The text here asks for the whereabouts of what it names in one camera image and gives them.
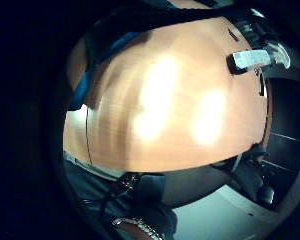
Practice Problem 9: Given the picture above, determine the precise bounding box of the small dark object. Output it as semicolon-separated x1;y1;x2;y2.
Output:
227;28;240;43

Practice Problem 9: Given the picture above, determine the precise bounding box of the clear bottle with white label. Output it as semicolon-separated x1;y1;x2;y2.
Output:
225;42;292;76

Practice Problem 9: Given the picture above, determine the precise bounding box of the the person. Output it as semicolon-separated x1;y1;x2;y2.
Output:
63;156;179;240

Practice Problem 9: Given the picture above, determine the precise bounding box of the black office chair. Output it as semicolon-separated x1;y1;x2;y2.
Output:
223;142;277;209

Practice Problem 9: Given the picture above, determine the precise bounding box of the thin black cable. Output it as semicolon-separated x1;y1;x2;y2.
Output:
84;107;93;164

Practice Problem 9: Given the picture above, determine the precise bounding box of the silver bracelet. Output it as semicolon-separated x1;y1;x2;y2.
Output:
111;216;166;240

